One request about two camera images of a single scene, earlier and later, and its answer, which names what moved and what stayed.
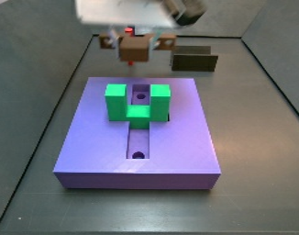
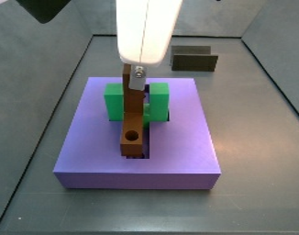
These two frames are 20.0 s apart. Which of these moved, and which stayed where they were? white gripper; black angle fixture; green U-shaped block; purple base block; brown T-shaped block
Moved: white gripper; brown T-shaped block
Stayed: black angle fixture; purple base block; green U-shaped block
